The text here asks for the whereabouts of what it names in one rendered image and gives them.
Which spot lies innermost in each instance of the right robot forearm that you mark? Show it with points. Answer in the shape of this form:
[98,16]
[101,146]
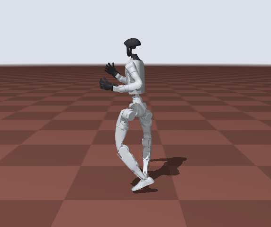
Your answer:
[121,78]

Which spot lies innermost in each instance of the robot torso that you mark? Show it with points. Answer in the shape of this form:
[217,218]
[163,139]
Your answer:
[138,104]

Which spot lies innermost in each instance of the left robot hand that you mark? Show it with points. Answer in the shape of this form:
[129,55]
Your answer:
[106,85]

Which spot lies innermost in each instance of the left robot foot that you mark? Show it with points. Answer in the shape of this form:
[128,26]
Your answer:
[142,184]

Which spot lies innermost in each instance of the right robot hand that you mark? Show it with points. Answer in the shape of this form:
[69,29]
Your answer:
[111,70]

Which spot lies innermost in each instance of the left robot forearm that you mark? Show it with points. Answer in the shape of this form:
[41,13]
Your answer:
[127,88]

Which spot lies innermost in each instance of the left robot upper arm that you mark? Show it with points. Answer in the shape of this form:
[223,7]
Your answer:
[131,68]

